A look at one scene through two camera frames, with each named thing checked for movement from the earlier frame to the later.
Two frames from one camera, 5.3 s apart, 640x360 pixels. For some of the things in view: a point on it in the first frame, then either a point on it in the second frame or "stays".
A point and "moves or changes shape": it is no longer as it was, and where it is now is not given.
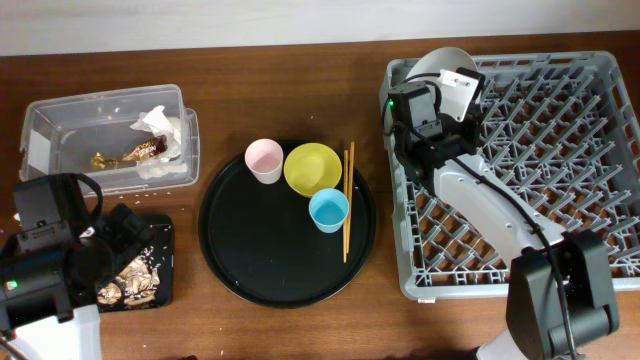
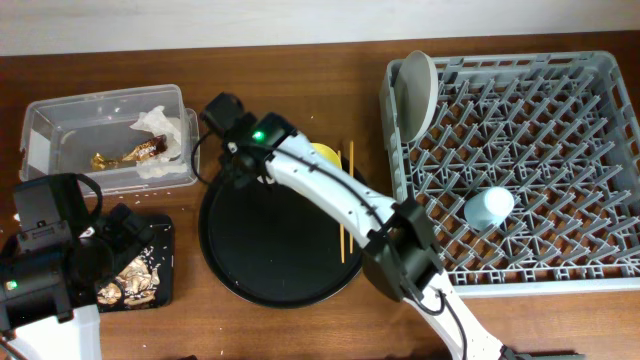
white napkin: x=158 y=119 stays
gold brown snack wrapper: x=154 y=146 stays
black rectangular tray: x=160 y=247 stays
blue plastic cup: x=328 y=209 moves or changes shape
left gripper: x=115 y=231 stays
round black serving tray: x=261 y=242 stays
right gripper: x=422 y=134 → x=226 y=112
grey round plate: x=446 y=58 moves or changes shape
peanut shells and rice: x=135 y=285 stays
